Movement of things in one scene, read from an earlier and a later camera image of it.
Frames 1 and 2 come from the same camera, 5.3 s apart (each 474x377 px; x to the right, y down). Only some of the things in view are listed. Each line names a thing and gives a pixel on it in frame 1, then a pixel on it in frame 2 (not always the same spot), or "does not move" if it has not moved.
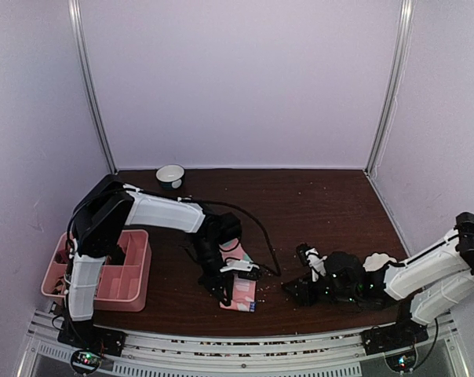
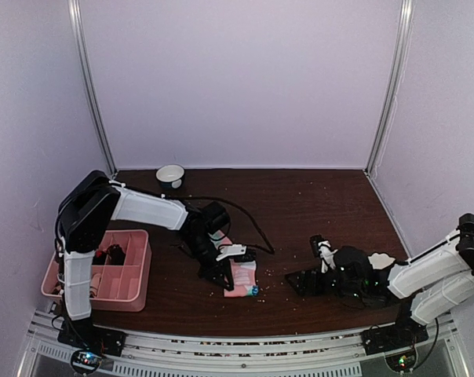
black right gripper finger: [301, 250] -> [315, 240]
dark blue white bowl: [170, 176] does not move
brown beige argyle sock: [116, 256] does not move
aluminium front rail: [308, 353] does not move
